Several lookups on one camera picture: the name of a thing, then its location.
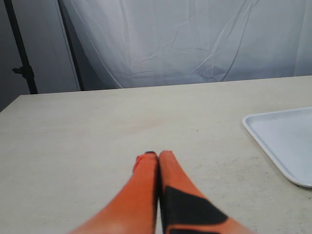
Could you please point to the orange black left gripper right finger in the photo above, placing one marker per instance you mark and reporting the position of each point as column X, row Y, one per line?
column 185, row 209

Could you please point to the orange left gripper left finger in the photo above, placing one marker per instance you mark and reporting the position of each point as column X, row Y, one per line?
column 133, row 210

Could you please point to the white rectangular plastic tray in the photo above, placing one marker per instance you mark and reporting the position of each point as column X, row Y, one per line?
column 286, row 138

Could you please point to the white wrinkled backdrop cloth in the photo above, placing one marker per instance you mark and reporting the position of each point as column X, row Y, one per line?
column 141, row 43

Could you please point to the black stand pole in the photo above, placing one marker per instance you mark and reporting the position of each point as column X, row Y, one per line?
column 25, row 70

